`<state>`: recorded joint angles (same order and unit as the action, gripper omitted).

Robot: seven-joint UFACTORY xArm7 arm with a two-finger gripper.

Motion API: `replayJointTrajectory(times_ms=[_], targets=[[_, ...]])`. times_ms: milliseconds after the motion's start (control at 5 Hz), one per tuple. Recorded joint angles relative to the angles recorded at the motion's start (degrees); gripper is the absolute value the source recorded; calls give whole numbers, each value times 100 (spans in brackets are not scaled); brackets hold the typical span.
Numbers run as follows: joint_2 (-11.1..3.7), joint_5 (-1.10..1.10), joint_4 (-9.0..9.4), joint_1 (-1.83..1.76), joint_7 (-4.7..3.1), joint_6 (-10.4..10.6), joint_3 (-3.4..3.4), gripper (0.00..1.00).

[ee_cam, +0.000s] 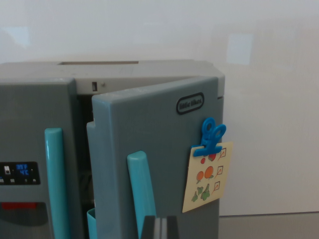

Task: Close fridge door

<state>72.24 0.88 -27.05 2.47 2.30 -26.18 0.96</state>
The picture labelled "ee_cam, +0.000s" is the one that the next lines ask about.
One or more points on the cream grocery list card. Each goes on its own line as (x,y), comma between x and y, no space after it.
(190,184)

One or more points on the red dispenser lever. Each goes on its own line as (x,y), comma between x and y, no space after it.
(17,205)

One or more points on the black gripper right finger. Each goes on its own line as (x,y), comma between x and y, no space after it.
(172,229)

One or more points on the light grey toy fridge body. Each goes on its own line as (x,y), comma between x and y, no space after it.
(162,69)

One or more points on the black temperature display panel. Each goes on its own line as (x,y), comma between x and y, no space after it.
(22,179)

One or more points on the teal door shelf bin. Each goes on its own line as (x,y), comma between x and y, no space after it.
(91,224)

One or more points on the blue plastic clip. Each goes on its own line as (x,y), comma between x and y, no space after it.
(207,150)

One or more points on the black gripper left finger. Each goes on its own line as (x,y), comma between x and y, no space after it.
(149,229)

